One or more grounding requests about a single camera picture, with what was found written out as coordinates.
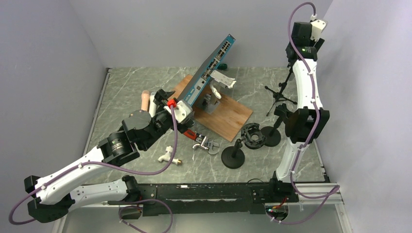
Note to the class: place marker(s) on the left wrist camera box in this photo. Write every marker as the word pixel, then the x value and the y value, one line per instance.
pixel 181 109

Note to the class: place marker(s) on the black tripod mic stand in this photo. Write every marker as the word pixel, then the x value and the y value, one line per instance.
pixel 278 96

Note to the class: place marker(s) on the blue network switch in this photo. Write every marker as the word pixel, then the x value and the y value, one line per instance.
pixel 202 76

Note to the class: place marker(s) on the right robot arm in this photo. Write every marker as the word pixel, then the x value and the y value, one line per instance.
pixel 306 123

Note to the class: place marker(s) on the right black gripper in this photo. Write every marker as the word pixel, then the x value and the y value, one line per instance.
pixel 311 44

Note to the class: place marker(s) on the white plastic faucet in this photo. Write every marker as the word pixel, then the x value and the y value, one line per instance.
pixel 167 156

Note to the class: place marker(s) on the wooden board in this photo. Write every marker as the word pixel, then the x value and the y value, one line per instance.
pixel 228 117

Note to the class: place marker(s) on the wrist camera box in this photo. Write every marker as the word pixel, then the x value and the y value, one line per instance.
pixel 181 109
pixel 318 26

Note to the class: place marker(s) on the grey metal bracket fixture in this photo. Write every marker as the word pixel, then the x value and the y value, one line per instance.
pixel 210 102

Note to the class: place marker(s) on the white microphone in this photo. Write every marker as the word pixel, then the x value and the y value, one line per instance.
pixel 152 105

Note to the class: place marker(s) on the pink microphone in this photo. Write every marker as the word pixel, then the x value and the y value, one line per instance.
pixel 145 100

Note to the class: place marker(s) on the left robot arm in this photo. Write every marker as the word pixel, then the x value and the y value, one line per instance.
pixel 55 195

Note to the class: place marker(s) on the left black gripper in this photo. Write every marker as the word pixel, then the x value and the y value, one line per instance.
pixel 161 98

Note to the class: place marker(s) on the black round-base mic stand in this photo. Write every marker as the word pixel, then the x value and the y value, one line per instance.
pixel 251 137

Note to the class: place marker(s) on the green small object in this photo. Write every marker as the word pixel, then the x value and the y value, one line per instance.
pixel 222 66

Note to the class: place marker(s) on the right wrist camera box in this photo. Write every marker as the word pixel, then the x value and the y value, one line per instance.
pixel 318 26

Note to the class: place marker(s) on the black front rail frame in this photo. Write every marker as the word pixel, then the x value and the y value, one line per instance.
pixel 200 198

